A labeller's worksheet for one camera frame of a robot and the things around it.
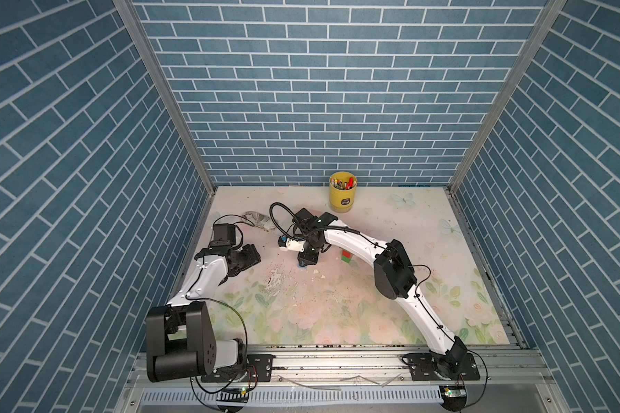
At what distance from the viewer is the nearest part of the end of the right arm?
33.1 inches

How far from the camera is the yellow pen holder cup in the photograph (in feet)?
3.46

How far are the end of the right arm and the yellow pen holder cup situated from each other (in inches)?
10.9
